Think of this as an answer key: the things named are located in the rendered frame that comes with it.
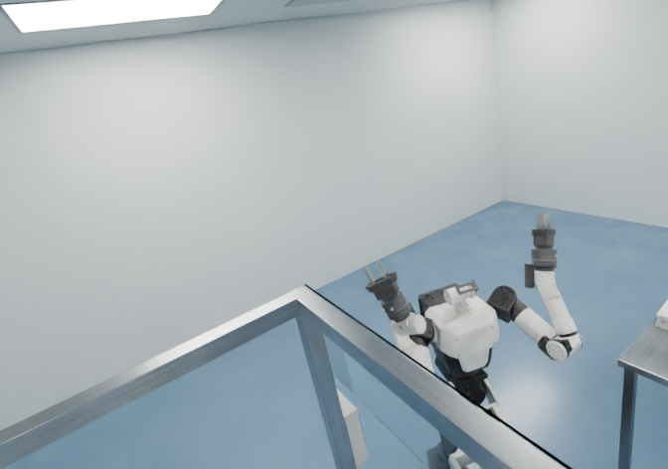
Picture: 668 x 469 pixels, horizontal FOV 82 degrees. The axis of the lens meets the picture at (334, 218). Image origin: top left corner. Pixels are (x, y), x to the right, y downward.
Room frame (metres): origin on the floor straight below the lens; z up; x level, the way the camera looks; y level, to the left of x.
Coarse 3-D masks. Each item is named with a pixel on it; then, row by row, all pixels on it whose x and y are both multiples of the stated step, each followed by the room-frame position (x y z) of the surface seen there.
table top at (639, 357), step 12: (648, 336) 1.41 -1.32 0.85; (660, 336) 1.40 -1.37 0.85; (636, 348) 1.36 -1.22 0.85; (648, 348) 1.35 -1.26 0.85; (660, 348) 1.33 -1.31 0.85; (624, 360) 1.31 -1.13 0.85; (636, 360) 1.30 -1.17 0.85; (648, 360) 1.28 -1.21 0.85; (660, 360) 1.27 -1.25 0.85; (636, 372) 1.26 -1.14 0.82; (648, 372) 1.22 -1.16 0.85; (660, 372) 1.21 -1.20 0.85
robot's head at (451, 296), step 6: (450, 288) 1.36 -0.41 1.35; (462, 288) 1.35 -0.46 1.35; (468, 288) 1.35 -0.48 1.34; (444, 294) 1.37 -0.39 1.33; (450, 294) 1.33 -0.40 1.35; (456, 294) 1.33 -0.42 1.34; (462, 294) 1.34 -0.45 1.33; (468, 294) 1.34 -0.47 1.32; (450, 300) 1.33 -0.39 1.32; (456, 300) 1.32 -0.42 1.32; (462, 300) 1.34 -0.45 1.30; (456, 306) 1.35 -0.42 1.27; (462, 306) 1.34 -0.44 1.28; (468, 306) 1.34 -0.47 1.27
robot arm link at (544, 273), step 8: (528, 264) 1.32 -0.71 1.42; (536, 264) 1.29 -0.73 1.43; (544, 264) 1.27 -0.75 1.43; (552, 264) 1.26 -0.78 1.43; (528, 272) 1.30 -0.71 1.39; (536, 272) 1.28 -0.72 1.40; (544, 272) 1.27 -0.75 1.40; (552, 272) 1.26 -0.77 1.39; (528, 280) 1.29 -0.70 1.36; (536, 280) 1.25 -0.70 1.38; (544, 280) 1.24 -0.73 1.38; (552, 280) 1.23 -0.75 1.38; (544, 288) 1.23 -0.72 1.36; (552, 288) 1.22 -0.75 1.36
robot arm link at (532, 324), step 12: (528, 312) 1.31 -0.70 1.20; (516, 324) 1.33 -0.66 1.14; (528, 324) 1.28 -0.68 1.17; (540, 324) 1.26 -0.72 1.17; (540, 336) 1.23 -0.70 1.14; (552, 336) 1.21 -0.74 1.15; (540, 348) 1.21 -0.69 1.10; (552, 348) 1.16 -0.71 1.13; (564, 348) 1.13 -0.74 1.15; (564, 360) 1.13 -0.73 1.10
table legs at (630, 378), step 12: (624, 372) 1.31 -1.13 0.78; (624, 384) 1.31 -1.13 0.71; (636, 384) 1.30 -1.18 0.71; (624, 396) 1.31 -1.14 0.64; (624, 408) 1.30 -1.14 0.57; (624, 420) 1.30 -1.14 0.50; (624, 432) 1.30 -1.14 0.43; (624, 444) 1.30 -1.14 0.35; (624, 456) 1.29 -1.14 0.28; (624, 468) 1.29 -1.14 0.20
